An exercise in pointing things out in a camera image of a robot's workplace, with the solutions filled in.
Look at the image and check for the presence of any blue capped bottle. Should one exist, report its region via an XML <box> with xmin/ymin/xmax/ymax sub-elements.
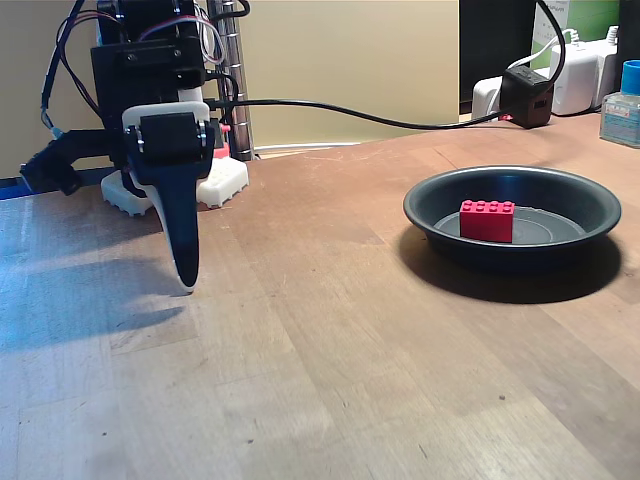
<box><xmin>598</xmin><ymin>59</ymin><xmax>640</xmax><ymax>149</ymax></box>

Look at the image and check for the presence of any black power cube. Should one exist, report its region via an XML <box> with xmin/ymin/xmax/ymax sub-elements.
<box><xmin>499</xmin><ymin>64</ymin><xmax>555</xmax><ymax>130</ymax></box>

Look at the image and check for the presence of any white power adapter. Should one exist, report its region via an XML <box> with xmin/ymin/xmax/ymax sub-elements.
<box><xmin>548</xmin><ymin>39</ymin><xmax>621</xmax><ymax>117</ymax></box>

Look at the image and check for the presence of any black monitor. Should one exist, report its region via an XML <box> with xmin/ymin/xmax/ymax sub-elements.
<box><xmin>459</xmin><ymin>0</ymin><xmax>537</xmax><ymax>119</ymax></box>

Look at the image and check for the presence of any black cable from cube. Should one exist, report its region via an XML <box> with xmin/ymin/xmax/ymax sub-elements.
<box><xmin>534</xmin><ymin>0</ymin><xmax>567</xmax><ymax>81</ymax></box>

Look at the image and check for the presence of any red black table clamp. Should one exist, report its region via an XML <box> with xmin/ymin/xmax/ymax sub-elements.
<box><xmin>210</xmin><ymin>117</ymin><xmax>232</xmax><ymax>160</ymax></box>

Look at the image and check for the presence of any chrome metal pole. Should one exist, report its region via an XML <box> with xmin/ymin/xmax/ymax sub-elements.
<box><xmin>207</xmin><ymin>0</ymin><xmax>255</xmax><ymax>162</ymax></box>

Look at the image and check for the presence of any coloured wire bundle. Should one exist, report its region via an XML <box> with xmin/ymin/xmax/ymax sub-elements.
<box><xmin>38</xmin><ymin>0</ymin><xmax>101</xmax><ymax>140</ymax></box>

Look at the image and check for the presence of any black camera on bracket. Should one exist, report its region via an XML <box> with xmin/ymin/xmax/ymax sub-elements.
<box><xmin>19</xmin><ymin>128</ymin><xmax>126</xmax><ymax>197</ymax></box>

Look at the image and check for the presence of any red lego block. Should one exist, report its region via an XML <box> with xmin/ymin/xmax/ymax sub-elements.
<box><xmin>458</xmin><ymin>198</ymin><xmax>517</xmax><ymax>244</ymax></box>

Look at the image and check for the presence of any white coiled cable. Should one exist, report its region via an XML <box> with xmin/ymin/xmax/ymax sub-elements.
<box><xmin>528</xmin><ymin>28</ymin><xmax>582</xmax><ymax>69</ymax></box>

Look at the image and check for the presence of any long black cable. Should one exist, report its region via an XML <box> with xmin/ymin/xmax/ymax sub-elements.
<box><xmin>209</xmin><ymin>97</ymin><xmax>506</xmax><ymax>132</ymax></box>

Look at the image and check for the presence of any green and white box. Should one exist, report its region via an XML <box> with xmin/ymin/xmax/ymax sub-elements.
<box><xmin>532</xmin><ymin>0</ymin><xmax>621</xmax><ymax>57</ymax></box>

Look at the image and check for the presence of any dark round metal pan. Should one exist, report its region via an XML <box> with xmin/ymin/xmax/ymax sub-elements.
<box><xmin>402</xmin><ymin>165</ymin><xmax>623</xmax><ymax>274</ymax></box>

